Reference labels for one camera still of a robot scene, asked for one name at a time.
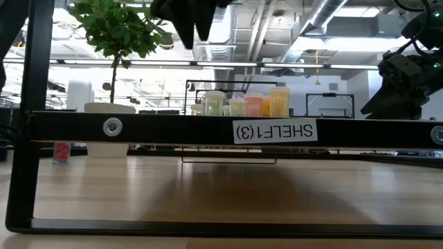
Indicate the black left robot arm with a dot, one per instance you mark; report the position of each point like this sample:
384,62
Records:
10,20

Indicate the black aluminium table frame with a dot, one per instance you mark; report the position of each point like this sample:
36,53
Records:
415,161

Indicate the salmon pink pill bottle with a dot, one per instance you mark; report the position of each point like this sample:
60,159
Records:
253,105

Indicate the black computer monitor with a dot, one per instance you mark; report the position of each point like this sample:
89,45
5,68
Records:
148,112
169,112

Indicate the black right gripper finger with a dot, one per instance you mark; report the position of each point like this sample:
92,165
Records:
375,102
401,105

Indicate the clear bottle yellow pills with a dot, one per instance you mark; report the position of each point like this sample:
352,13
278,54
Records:
214,105

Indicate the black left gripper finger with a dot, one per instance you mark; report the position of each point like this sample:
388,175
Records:
205,24
186,27

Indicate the black hanging ceiling lamp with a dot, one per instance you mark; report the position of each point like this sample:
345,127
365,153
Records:
167,41

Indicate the black metal frame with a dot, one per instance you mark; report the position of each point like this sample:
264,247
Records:
328,94

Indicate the white shelf label sticker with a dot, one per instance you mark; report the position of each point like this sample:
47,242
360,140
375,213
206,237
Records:
275,130

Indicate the pale yellow pill bottle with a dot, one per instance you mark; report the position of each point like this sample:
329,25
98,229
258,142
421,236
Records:
237,109

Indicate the small green leafy tree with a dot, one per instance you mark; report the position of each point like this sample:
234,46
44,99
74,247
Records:
117,31

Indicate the clear bottle red pills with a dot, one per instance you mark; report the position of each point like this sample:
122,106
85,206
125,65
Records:
61,154

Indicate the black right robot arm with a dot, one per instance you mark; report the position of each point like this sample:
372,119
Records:
429,31

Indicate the silver round bolt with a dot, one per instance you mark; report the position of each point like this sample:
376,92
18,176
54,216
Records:
112,126
437,135

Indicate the large orange pill bottle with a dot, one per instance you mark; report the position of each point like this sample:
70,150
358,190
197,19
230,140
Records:
266,108

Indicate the silver spiral air duct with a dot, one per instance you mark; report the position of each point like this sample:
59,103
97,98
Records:
225,34

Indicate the tall yellow pill bottle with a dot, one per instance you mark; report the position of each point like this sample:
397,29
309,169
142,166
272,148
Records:
279,103

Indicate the white round plant pot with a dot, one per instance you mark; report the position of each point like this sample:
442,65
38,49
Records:
107,150

